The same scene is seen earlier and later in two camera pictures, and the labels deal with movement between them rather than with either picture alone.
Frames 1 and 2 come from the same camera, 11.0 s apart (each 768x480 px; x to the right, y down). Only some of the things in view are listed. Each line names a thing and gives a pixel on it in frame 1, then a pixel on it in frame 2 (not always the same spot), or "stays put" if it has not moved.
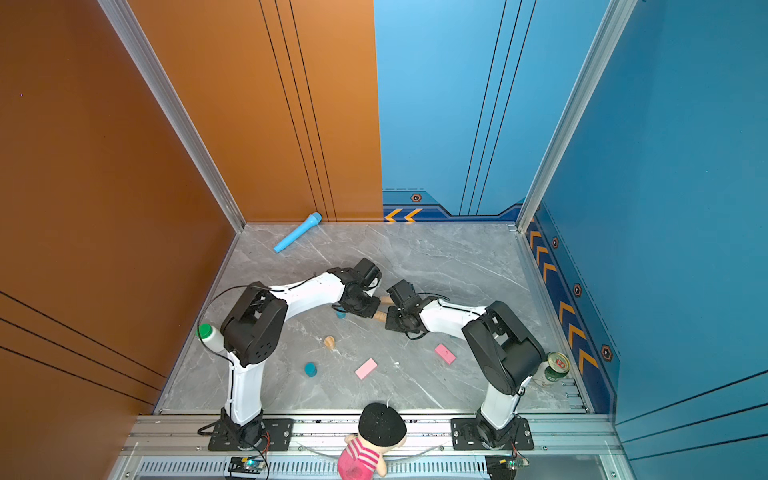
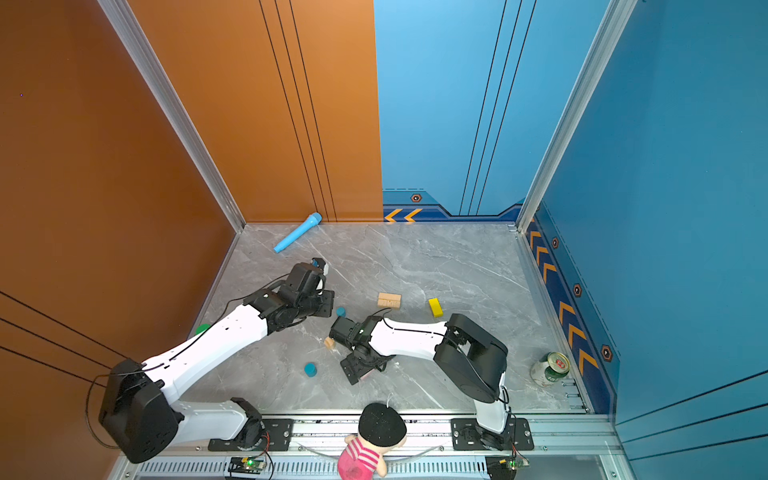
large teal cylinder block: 310,369 stays put
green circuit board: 243,464 stays put
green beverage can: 557,368 stays put
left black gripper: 371,312 to 328,309
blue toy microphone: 310,223 stays put
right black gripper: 391,312 to 355,370
